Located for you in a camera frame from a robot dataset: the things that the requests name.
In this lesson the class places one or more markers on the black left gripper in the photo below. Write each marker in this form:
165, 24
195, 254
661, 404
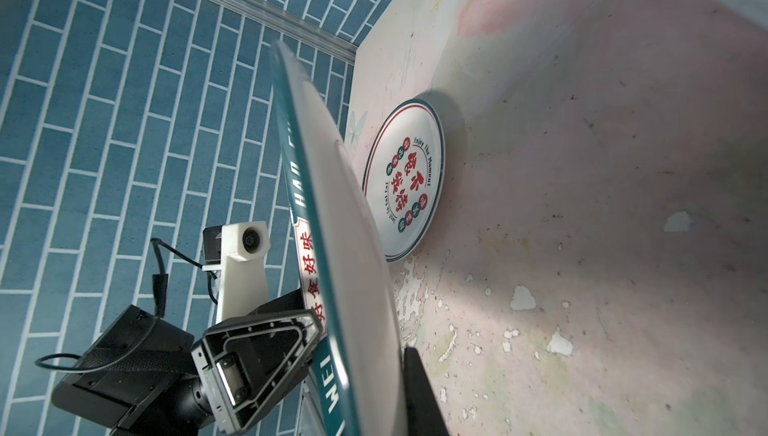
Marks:
145, 376

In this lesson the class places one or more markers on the large green rim plate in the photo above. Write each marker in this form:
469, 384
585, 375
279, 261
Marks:
356, 367

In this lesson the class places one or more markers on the large red character plate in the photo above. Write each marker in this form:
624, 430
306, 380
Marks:
404, 175

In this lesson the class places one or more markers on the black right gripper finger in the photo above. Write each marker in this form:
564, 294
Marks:
424, 417

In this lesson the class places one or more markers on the aluminium left corner post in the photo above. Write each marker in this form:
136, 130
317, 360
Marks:
280, 20

